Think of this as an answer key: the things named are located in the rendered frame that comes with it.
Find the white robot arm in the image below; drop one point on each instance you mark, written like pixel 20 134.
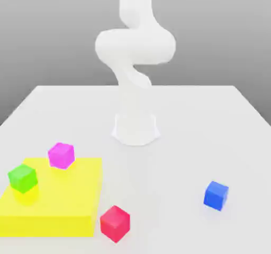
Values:
pixel 135 46

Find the small magenta cube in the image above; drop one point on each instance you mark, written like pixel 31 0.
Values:
pixel 61 155

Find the small red cube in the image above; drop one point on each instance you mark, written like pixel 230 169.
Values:
pixel 115 224

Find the small blue cube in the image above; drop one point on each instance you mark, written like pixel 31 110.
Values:
pixel 216 195

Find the small green cube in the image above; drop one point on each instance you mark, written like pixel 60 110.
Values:
pixel 22 178

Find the large yellow box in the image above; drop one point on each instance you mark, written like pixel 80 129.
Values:
pixel 63 198

